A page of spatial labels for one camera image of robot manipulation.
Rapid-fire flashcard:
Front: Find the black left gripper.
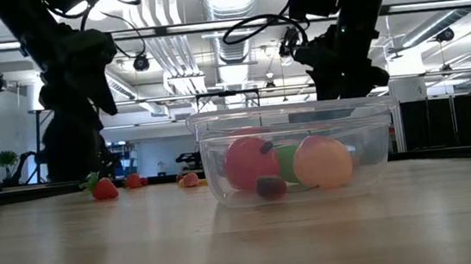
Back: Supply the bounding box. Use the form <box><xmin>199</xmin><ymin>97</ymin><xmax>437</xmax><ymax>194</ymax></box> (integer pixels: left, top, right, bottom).
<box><xmin>35</xmin><ymin>62</ymin><xmax>113</xmax><ymax>184</ymax></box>

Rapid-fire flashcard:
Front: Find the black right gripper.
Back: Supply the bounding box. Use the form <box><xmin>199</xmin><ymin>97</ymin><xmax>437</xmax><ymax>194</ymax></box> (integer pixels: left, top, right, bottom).
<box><xmin>290</xmin><ymin>20</ymin><xmax>392</xmax><ymax>104</ymax></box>

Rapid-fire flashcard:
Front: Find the red toy strawberry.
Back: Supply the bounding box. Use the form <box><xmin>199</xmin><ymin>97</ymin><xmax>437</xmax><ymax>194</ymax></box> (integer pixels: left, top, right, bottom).
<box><xmin>122</xmin><ymin>172</ymin><xmax>144</xmax><ymax>191</ymax></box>
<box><xmin>78</xmin><ymin>168</ymin><xmax>121</xmax><ymax>204</ymax></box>

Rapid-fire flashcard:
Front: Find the peach-coloured round toy fruit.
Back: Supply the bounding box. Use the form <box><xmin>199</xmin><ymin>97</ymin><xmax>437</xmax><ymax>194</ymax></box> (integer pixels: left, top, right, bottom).
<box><xmin>290</xmin><ymin>131</ymin><xmax>357</xmax><ymax>192</ymax></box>

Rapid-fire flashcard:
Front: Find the green round toy fruit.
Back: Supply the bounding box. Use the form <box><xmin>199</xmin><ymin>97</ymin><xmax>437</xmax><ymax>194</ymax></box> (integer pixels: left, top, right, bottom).
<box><xmin>274</xmin><ymin>141</ymin><xmax>306</xmax><ymax>185</ymax></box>

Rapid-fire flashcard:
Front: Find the pale pink toy food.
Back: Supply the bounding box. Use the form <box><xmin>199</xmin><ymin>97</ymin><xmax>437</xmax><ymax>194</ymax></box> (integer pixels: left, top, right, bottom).
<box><xmin>181</xmin><ymin>171</ymin><xmax>201</xmax><ymax>189</ymax></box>

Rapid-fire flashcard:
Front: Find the red toy apple with stem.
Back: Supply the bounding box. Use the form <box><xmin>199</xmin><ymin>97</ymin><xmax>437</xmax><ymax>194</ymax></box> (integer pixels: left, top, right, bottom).
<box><xmin>220</xmin><ymin>132</ymin><xmax>284</xmax><ymax>194</ymax></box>

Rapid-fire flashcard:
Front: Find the clear plastic tupperware container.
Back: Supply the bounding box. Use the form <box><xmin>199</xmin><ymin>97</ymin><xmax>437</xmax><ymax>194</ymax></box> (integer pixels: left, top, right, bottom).
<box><xmin>185</xmin><ymin>92</ymin><xmax>408</xmax><ymax>215</ymax></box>

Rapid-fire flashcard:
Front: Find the white column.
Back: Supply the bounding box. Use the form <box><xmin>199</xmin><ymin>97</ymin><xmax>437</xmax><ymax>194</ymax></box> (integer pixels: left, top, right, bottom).
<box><xmin>385</xmin><ymin>51</ymin><xmax>434</xmax><ymax>154</ymax></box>

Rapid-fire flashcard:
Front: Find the small background potted plant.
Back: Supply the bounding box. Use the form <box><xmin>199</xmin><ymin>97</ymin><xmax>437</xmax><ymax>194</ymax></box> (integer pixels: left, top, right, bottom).
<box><xmin>0</xmin><ymin>148</ymin><xmax>22</xmax><ymax>181</ymax></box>

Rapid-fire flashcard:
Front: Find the black office partition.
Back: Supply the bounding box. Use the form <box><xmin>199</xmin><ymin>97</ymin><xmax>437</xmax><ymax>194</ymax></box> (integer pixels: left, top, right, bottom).
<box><xmin>399</xmin><ymin>86</ymin><xmax>471</xmax><ymax>154</ymax></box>

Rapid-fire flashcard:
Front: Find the large grey ceiling pipe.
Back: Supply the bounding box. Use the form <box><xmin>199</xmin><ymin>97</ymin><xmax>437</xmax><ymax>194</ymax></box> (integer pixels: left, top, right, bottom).
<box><xmin>382</xmin><ymin>0</ymin><xmax>471</xmax><ymax>56</ymax></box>

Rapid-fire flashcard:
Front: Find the black beam with light strips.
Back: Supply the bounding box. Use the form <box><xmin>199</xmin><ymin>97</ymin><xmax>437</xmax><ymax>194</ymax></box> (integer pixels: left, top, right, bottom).
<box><xmin>0</xmin><ymin>0</ymin><xmax>471</xmax><ymax>54</ymax></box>

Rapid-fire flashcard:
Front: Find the black aluminium table frame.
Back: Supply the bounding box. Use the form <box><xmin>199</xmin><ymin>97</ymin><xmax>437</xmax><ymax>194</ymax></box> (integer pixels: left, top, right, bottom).
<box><xmin>0</xmin><ymin>141</ymin><xmax>471</xmax><ymax>209</ymax></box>

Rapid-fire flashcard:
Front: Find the silver ribbed air duct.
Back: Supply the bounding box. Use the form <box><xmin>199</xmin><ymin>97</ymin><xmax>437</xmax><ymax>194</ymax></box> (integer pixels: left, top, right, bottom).
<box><xmin>199</xmin><ymin>0</ymin><xmax>267</xmax><ymax>69</ymax></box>

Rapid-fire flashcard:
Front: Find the black background workstation frame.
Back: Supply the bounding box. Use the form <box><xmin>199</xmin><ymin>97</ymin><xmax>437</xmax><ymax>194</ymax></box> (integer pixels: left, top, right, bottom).
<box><xmin>27</xmin><ymin>85</ymin><xmax>267</xmax><ymax>185</ymax></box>

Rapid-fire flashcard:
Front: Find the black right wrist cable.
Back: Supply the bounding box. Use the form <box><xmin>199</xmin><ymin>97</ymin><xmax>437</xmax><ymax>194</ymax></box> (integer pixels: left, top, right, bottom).
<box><xmin>219</xmin><ymin>10</ymin><xmax>311</xmax><ymax>47</ymax></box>

